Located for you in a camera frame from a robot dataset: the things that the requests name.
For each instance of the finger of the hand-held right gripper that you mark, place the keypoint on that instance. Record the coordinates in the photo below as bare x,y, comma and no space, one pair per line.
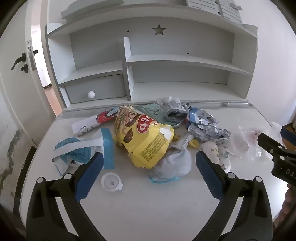
268,141
288,133

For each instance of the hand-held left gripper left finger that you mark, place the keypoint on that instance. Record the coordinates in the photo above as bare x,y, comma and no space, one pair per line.
89,176

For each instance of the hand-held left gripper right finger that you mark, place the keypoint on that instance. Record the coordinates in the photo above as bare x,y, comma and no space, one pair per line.
208,173

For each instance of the yellow plastic piece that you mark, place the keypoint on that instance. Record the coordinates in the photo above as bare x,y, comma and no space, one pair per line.
193,143

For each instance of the light blue cloth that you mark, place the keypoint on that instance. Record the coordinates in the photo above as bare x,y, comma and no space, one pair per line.
173,164

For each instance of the clear plastic bag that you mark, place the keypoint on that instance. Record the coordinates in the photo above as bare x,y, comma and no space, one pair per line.
247,141

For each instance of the white plastic cap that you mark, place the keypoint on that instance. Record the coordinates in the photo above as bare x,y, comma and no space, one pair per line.
111,182

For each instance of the white patterned sock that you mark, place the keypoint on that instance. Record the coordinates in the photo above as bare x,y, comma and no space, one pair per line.
219,153

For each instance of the blue and white wrapper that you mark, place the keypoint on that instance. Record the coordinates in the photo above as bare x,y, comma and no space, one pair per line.
76,150

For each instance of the white paper slip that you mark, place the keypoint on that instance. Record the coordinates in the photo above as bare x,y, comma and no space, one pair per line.
182,142

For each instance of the silver blue crumpled wrapper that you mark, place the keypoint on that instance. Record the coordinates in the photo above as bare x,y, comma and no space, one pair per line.
203,125

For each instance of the red cartoon print wrapper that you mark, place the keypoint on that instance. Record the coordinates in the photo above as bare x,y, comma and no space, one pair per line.
85,126

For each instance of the black curved edge strip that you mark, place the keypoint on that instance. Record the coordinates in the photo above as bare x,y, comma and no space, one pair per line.
23,178

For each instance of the yellow snack bag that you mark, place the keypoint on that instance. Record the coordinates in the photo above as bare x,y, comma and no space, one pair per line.
148,143

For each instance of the grey crumpled wrapper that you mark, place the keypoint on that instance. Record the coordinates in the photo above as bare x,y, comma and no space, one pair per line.
172,109

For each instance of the white round drawer knob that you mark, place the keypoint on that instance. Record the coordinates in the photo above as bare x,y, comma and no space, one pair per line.
91,94

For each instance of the green paper sheet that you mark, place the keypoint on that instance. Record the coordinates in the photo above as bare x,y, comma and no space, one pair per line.
152,111

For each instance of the grey drawer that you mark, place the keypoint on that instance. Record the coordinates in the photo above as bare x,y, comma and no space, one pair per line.
106,89

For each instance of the white door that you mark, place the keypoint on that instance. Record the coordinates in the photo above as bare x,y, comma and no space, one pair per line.
13,92

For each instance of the white desk shelf unit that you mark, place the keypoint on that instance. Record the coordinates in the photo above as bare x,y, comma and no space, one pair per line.
185,46

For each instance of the grey wall cabinet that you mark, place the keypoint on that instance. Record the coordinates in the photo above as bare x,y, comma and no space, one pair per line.
208,9

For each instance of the grey wall shelf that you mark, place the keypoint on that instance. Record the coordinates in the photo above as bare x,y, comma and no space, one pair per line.
92,9

